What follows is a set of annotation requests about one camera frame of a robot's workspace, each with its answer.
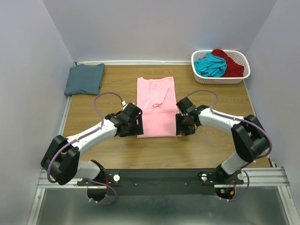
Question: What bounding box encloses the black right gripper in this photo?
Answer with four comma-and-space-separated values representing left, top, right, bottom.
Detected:
175, 113, 195, 135

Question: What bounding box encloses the pink t shirt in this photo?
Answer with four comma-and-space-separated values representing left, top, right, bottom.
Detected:
137, 76, 179, 139

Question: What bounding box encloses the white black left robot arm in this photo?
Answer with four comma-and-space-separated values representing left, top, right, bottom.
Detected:
41, 103, 143, 185

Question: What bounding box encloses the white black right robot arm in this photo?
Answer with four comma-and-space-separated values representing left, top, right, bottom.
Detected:
175, 97, 271, 184

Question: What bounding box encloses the turquoise t shirt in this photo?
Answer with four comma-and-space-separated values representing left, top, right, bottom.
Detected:
194, 52, 227, 78

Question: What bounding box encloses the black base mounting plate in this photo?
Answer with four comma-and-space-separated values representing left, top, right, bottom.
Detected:
77, 168, 245, 200

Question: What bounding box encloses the folded grey-blue t shirt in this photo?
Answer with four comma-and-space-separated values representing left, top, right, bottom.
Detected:
64, 63, 105, 96

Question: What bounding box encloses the dark red t shirt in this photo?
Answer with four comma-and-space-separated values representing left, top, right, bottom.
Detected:
211, 49, 244, 78

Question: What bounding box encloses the white plastic laundry basket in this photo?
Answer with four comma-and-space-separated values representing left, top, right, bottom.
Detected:
191, 50, 251, 84

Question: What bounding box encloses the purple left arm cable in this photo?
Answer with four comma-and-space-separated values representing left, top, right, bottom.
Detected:
46, 92, 118, 206

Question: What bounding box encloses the aluminium frame rail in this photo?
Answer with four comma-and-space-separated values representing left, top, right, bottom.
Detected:
28, 168, 300, 225

